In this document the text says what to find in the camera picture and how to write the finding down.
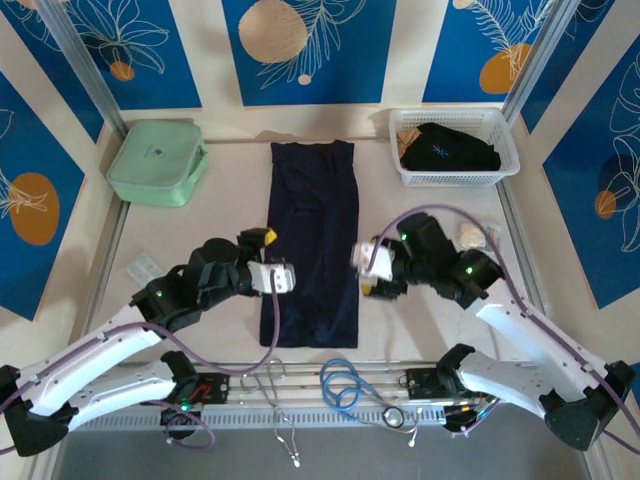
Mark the navy blue t-shirt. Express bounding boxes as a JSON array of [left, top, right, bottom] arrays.
[[258, 140, 361, 350]]

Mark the green lidded container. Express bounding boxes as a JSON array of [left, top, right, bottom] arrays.
[[106, 122, 209, 209]]

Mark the cream fluffy ball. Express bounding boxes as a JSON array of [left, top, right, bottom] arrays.
[[457, 221, 489, 251]]

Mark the small colourful packet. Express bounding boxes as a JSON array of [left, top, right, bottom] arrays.
[[479, 222, 501, 251]]

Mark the clear blister pack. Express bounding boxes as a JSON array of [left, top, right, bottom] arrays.
[[124, 253, 161, 281]]

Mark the black t-shirt with blue print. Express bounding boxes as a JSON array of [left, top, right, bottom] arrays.
[[401, 123, 502, 174]]

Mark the tan woven cloth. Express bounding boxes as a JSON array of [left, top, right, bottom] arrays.
[[397, 128, 421, 156]]

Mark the silver stethoscope chest piece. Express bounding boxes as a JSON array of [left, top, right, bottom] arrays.
[[349, 379, 424, 447]]

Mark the white plastic basket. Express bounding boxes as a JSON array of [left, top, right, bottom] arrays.
[[388, 106, 521, 189]]

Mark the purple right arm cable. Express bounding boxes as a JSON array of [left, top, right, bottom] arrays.
[[362, 203, 640, 454]]

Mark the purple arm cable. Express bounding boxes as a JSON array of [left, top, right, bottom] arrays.
[[0, 269, 281, 454], [362, 203, 640, 454]]

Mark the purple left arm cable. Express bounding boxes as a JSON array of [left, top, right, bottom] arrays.
[[0, 269, 281, 454]]

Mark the blue cable coil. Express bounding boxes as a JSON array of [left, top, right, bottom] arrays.
[[319, 357, 374, 414]]

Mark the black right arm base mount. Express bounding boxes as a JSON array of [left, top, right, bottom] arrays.
[[405, 367, 500, 432]]

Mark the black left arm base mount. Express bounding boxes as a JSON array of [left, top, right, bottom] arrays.
[[164, 370, 232, 427]]

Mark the aluminium slotted rail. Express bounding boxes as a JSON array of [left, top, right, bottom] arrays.
[[64, 359, 551, 437]]

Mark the grey wire with white tips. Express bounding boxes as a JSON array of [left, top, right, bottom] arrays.
[[239, 357, 304, 469]]

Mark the aluminium frame post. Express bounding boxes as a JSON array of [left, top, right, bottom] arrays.
[[502, 0, 576, 127], [37, 0, 126, 146]]

